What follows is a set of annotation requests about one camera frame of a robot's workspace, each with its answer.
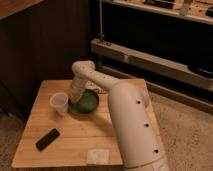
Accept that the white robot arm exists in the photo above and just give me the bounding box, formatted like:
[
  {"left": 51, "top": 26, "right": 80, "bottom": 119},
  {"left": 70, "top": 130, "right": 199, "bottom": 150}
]
[{"left": 70, "top": 61, "right": 170, "bottom": 171}]

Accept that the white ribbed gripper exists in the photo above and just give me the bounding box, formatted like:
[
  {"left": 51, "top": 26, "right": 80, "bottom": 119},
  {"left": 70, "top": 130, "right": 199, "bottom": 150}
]
[{"left": 69, "top": 78, "right": 87, "bottom": 103}]

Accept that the small white toy figure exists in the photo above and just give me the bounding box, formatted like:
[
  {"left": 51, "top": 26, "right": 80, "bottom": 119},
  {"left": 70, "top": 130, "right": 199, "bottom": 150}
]
[{"left": 87, "top": 85, "right": 106, "bottom": 94}]

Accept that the clear plastic cup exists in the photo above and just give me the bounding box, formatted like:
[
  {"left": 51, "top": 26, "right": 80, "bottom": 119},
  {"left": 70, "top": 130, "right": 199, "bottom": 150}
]
[{"left": 49, "top": 92, "right": 69, "bottom": 116}]

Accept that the grey metal shelf beam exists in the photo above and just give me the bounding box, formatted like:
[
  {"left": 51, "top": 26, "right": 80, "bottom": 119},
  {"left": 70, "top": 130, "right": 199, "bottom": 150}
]
[{"left": 91, "top": 39, "right": 213, "bottom": 92}]

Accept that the black remote control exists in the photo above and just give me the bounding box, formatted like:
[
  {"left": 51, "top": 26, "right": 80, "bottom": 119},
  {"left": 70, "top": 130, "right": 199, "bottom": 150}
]
[{"left": 36, "top": 128, "right": 60, "bottom": 151}]

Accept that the upper shelf with items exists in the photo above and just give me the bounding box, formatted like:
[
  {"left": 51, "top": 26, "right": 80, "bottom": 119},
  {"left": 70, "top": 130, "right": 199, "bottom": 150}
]
[{"left": 102, "top": 0, "right": 213, "bottom": 26}]

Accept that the metal vertical pole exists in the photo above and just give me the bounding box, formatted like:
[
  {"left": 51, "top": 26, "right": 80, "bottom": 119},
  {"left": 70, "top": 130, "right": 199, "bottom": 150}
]
[{"left": 99, "top": 0, "right": 104, "bottom": 42}]

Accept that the green ceramic bowl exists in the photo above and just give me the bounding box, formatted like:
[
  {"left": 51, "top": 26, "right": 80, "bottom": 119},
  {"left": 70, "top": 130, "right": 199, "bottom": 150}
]
[{"left": 69, "top": 89, "right": 99, "bottom": 115}]

